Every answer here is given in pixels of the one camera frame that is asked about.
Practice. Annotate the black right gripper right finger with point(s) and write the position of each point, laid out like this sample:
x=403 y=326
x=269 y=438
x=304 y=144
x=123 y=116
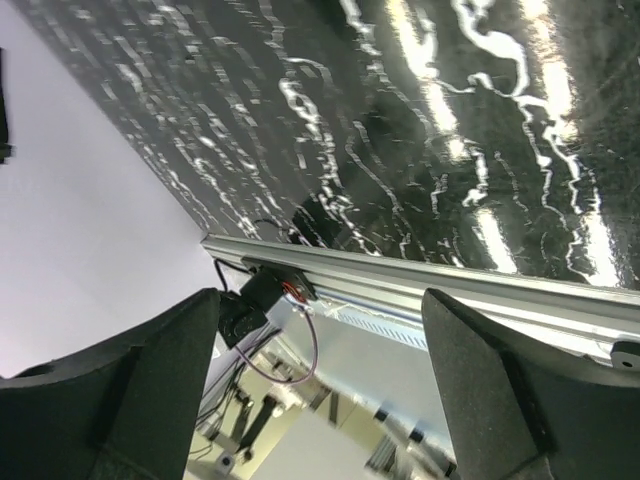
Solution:
x=517 y=408

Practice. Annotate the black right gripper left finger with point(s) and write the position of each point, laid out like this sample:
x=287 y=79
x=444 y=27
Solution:
x=124 y=408

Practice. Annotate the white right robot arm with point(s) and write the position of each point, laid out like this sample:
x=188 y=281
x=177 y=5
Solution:
x=240 y=315

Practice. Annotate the aluminium front rail frame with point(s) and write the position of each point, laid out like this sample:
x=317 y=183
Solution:
x=581 y=319

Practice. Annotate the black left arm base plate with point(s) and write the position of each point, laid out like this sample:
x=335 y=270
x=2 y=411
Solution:
x=625 y=355

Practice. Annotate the white slotted cable duct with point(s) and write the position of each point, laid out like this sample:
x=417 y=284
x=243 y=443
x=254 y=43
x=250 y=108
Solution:
x=391 y=327

